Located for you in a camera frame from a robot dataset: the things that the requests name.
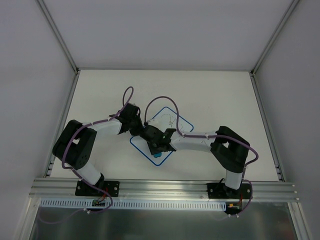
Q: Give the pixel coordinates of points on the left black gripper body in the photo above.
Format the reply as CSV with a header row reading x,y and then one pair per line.
x,y
136,129

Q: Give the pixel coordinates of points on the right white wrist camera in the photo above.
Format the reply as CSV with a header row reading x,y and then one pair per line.
x,y
153,122

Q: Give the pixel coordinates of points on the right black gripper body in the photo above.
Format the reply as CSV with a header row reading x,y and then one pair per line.
x,y
155,146

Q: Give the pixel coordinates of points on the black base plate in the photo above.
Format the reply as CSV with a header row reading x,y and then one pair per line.
x,y
220,191
110,188

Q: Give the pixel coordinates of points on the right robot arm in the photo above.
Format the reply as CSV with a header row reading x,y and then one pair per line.
x,y
228,148

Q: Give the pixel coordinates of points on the right aluminium frame post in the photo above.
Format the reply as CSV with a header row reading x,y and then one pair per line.
x,y
264,76

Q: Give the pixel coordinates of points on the white slotted cable duct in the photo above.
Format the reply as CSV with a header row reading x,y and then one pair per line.
x,y
134,204

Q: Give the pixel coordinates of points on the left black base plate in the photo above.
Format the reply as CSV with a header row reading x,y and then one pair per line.
x,y
110,188

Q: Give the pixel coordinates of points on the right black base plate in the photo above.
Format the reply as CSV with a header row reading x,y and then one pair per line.
x,y
220,191

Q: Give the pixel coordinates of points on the aluminium mounting rail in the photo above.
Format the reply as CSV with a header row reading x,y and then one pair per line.
x,y
167,190

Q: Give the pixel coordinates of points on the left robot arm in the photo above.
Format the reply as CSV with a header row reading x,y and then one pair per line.
x,y
75,144

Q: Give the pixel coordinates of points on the aluminium frame post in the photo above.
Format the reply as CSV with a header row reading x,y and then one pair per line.
x,y
264,76
67,76

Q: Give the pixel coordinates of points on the blue-framed small whiteboard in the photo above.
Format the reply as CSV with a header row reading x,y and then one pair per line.
x,y
167,119

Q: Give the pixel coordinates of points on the blue foam whiteboard eraser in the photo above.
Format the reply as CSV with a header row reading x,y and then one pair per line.
x,y
157,155

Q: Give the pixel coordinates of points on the left aluminium frame post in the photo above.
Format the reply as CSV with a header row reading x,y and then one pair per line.
x,y
67,76

